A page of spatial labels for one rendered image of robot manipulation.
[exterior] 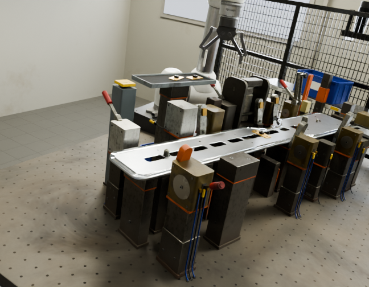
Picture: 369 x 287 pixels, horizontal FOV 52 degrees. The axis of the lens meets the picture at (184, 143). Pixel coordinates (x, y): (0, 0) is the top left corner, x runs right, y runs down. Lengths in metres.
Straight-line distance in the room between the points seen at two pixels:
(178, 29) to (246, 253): 3.88
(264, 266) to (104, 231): 0.57
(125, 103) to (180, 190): 0.51
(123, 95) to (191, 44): 3.45
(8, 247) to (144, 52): 4.23
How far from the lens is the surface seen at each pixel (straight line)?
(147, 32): 5.26
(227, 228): 1.38
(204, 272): 1.30
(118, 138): 1.34
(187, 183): 1.08
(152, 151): 1.30
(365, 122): 2.21
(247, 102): 1.85
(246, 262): 1.39
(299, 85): 2.08
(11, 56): 4.31
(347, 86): 2.46
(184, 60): 4.95
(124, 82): 1.49
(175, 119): 1.48
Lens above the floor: 1.53
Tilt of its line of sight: 22 degrees down
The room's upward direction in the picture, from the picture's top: 9 degrees clockwise
